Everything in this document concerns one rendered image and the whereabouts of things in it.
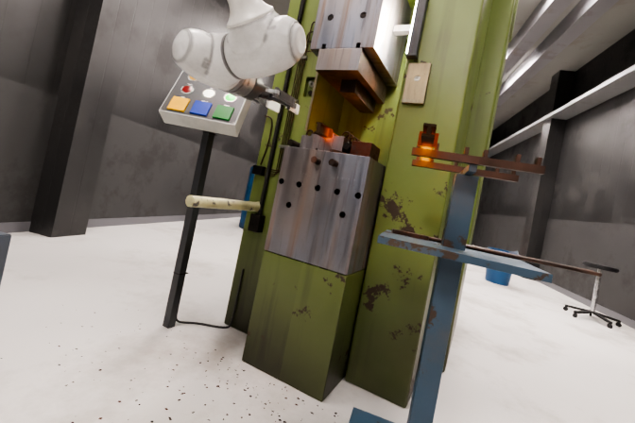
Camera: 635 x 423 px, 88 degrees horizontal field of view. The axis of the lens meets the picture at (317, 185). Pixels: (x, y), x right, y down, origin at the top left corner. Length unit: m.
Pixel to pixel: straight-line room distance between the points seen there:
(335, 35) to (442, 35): 0.44
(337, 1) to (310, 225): 0.97
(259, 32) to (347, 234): 0.79
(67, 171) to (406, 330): 2.74
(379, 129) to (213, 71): 1.20
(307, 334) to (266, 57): 1.02
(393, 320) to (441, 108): 0.87
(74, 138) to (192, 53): 2.53
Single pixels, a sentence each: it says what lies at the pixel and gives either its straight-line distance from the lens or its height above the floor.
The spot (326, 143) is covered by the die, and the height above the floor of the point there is 0.95.
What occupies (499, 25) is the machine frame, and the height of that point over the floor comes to 1.76.
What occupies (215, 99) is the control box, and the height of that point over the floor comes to 1.07.
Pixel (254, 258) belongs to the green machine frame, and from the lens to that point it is 1.70.
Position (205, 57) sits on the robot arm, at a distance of 0.79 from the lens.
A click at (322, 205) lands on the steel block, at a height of 0.70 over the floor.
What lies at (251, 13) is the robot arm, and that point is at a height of 1.06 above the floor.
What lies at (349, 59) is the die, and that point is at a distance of 1.47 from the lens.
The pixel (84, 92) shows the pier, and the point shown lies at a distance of 3.27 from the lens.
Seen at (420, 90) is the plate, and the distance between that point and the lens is 1.46.
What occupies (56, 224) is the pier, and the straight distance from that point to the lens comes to 3.31.
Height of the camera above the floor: 0.74
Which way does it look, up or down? 1 degrees up
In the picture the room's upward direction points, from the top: 11 degrees clockwise
